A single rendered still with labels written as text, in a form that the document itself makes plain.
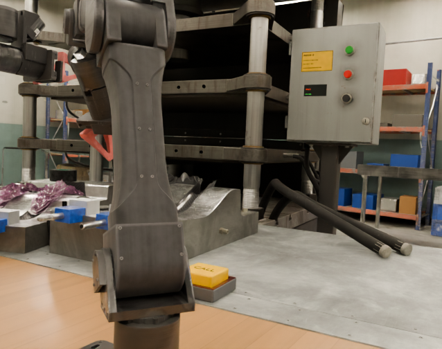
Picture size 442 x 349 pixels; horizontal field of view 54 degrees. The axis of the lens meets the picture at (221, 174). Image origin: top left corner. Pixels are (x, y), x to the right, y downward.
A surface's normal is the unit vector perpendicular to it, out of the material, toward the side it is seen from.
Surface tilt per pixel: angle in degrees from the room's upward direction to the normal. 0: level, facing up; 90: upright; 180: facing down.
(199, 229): 90
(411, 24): 90
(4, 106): 90
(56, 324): 0
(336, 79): 90
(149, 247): 70
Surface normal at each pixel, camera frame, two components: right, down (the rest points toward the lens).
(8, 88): 0.79, 0.07
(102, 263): 0.39, -0.45
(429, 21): -0.61, 0.02
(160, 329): 0.54, 0.07
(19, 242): -0.18, 0.05
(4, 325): 0.04, -1.00
